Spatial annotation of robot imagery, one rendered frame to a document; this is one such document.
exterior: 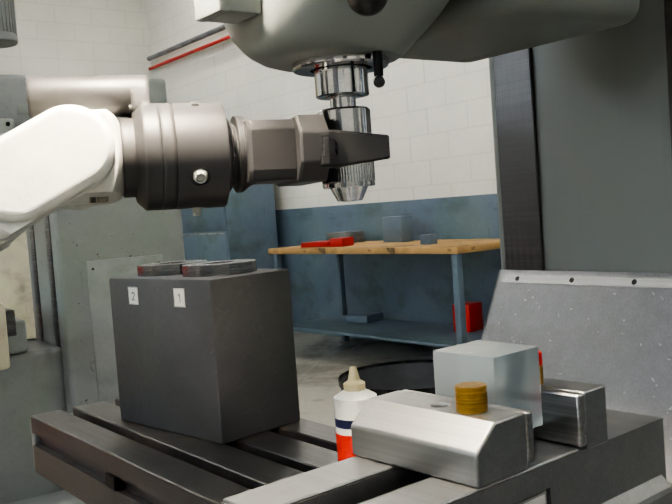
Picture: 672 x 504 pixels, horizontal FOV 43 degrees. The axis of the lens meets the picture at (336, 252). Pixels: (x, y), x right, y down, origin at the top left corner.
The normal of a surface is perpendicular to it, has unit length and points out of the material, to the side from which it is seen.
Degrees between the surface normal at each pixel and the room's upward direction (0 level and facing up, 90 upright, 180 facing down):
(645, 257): 90
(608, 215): 90
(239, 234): 90
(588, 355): 63
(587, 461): 90
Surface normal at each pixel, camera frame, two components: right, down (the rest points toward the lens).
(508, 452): 0.64, 0.00
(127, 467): -0.79, 0.09
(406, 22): 0.58, 0.61
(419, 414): -0.55, -0.70
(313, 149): 0.27, 0.04
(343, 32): 0.31, 0.67
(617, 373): -0.73, -0.38
